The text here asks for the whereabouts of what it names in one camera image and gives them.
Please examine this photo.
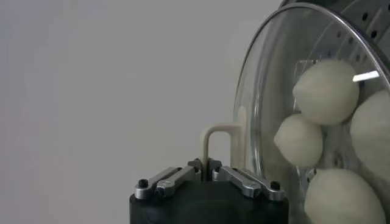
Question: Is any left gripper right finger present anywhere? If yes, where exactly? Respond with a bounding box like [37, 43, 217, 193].
[208, 158, 286, 202]

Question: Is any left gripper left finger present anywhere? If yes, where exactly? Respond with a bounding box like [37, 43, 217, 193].
[133, 158, 208, 201]

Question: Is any glass lid with cream handle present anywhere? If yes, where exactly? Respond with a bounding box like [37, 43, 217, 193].
[199, 2, 390, 224]

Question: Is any white steamed baozi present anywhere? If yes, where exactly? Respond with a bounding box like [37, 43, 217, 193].
[349, 89, 390, 183]
[273, 113, 324, 168]
[303, 167, 388, 224]
[292, 58, 360, 126]

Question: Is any stainless steel steamer basket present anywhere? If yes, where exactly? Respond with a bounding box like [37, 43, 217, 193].
[243, 0, 390, 224]

